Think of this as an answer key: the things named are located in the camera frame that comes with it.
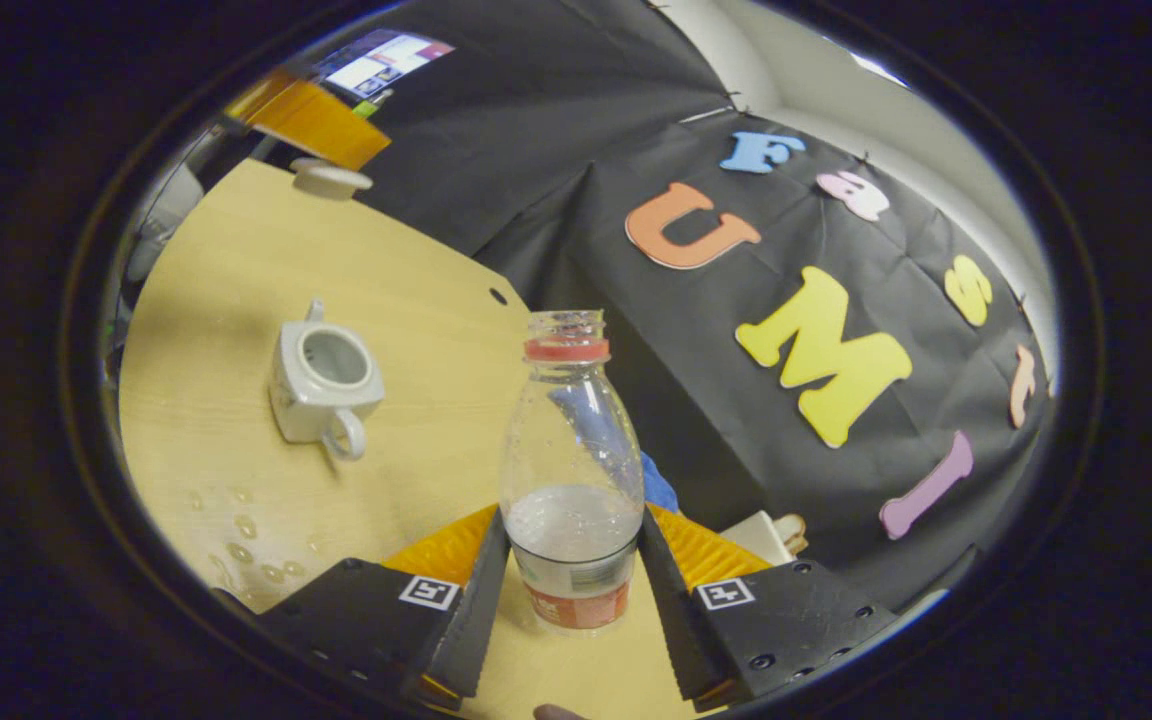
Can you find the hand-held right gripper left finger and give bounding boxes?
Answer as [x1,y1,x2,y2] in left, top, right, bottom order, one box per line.
[254,505,512,711]

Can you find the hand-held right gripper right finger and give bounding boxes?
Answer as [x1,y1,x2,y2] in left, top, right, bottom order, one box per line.
[639,503,902,711]

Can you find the clear plastic water bottle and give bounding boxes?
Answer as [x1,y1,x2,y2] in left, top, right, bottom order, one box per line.
[498,309,646,634]

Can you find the white square teacup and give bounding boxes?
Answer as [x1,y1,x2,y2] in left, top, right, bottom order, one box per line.
[269,299,386,461]

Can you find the computer monitor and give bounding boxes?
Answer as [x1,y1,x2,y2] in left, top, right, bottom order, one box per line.
[314,28,455,101]

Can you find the white toaster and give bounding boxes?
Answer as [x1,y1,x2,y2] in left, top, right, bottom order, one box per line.
[719,510,797,566]

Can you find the blue towel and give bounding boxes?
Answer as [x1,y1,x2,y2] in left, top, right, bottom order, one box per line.
[641,450,679,513]

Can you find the ceiling light panel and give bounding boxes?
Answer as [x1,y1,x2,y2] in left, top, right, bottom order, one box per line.
[851,50,907,87]

